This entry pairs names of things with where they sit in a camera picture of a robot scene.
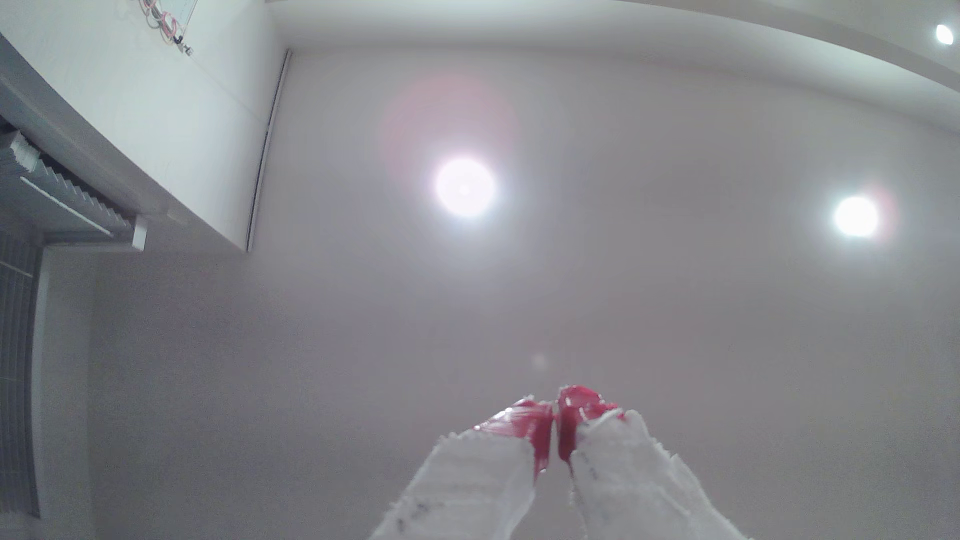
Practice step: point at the small round ceiling light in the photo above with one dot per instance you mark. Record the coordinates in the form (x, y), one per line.
(944, 34)

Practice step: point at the grey window blind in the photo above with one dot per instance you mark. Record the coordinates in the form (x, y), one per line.
(67, 199)

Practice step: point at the large round ceiling light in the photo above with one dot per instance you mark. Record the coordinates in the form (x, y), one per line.
(465, 187)
(856, 217)

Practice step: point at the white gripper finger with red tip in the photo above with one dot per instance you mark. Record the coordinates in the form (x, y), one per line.
(637, 487)
(480, 480)

